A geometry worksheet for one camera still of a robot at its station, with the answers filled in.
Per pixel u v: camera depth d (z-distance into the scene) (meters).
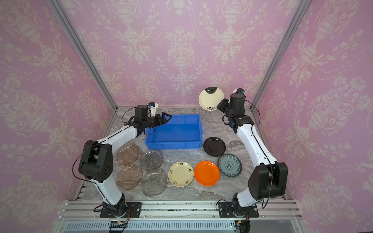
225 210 0.73
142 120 0.73
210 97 0.85
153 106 0.85
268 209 0.76
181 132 1.09
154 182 0.84
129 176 0.85
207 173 0.85
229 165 0.90
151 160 0.92
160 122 0.81
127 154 0.94
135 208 0.75
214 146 0.95
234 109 0.61
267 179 0.42
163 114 0.83
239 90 0.71
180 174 0.86
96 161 0.49
